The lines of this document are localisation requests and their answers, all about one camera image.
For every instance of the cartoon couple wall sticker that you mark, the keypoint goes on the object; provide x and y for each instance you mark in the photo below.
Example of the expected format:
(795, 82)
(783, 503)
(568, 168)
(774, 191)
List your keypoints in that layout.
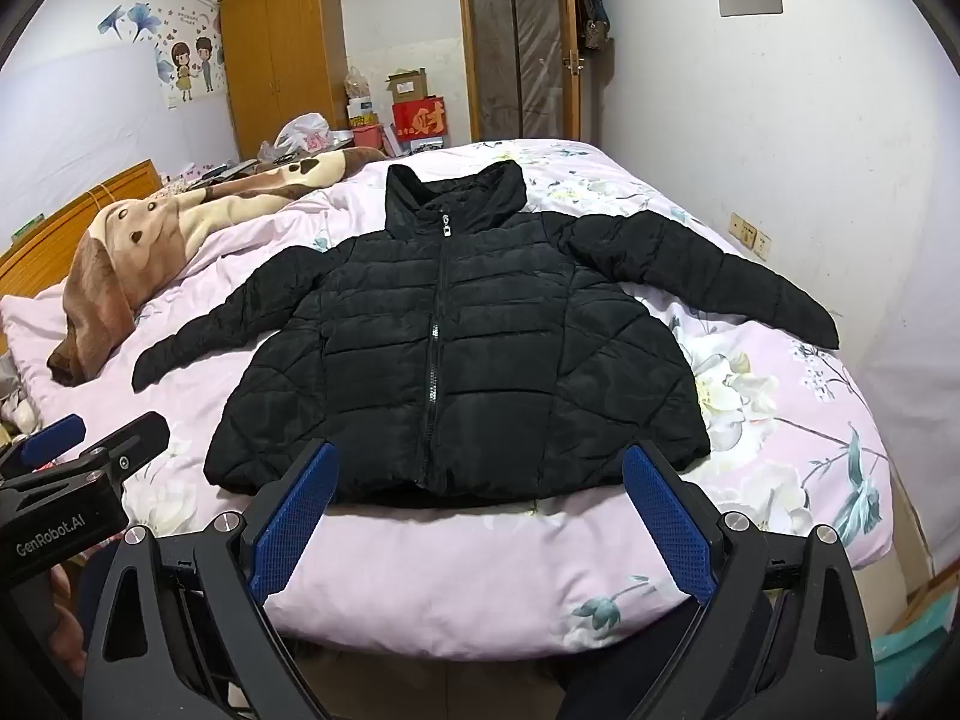
(191, 67)

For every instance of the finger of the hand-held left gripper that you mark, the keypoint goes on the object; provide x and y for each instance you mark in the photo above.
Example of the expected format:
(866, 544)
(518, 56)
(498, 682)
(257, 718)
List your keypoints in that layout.
(127, 442)
(52, 439)

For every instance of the wooden headboard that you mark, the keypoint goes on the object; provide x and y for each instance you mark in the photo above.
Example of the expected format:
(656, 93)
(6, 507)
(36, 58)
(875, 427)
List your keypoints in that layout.
(67, 225)

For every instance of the wooden door with plastic curtain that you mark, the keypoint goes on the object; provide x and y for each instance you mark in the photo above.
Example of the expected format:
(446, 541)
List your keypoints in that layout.
(517, 52)

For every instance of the pink floral duvet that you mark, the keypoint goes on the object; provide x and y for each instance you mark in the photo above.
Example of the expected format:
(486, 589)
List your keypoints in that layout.
(450, 577)

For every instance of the beige wall socket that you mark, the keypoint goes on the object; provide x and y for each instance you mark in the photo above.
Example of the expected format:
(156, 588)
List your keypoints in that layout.
(741, 229)
(763, 244)

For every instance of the cardboard box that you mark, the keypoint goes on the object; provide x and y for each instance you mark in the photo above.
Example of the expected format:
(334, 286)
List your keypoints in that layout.
(406, 86)

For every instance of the small printed box stack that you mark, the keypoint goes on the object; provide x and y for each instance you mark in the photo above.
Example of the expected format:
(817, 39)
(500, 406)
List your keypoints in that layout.
(361, 114)

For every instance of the wooden wardrobe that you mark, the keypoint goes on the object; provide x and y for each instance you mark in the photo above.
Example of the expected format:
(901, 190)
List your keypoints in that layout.
(285, 60)

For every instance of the wooden bed frame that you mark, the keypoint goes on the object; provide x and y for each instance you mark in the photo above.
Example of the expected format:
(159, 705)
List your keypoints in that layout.
(911, 540)

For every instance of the red gift box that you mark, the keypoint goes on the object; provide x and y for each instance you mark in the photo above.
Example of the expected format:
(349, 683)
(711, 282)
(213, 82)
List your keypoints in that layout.
(420, 118)

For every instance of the brown dog print blanket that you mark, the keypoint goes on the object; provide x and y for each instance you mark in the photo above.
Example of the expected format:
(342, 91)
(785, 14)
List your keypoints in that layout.
(112, 270)

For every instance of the pink plastic bin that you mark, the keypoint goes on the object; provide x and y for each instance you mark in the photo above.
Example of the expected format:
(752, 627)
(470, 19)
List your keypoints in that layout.
(367, 139)

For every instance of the hanging bags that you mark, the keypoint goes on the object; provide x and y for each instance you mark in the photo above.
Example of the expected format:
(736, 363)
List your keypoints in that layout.
(592, 7)

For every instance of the blue flower wall sticker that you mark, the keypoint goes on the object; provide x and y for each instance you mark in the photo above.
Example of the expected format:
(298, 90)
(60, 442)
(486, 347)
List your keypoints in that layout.
(131, 19)

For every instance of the person's left hand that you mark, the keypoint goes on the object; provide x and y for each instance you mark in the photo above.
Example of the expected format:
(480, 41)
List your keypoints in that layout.
(66, 615)

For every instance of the black puffer jacket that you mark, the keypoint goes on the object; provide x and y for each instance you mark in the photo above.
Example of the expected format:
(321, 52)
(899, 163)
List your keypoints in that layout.
(487, 315)

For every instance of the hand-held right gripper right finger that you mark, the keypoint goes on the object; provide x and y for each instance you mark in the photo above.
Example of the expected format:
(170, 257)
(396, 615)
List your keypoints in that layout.
(667, 525)

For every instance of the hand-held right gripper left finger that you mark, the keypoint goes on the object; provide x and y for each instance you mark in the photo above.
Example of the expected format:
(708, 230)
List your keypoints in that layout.
(292, 525)

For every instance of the white plastic bag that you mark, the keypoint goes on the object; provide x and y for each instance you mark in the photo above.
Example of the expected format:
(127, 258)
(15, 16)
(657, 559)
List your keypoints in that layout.
(304, 133)

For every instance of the teal box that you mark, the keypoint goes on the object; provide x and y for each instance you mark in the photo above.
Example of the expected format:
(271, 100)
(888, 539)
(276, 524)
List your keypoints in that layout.
(907, 660)

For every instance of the clear plastic bag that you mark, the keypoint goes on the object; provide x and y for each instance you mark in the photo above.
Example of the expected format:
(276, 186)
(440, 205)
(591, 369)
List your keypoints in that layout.
(357, 82)

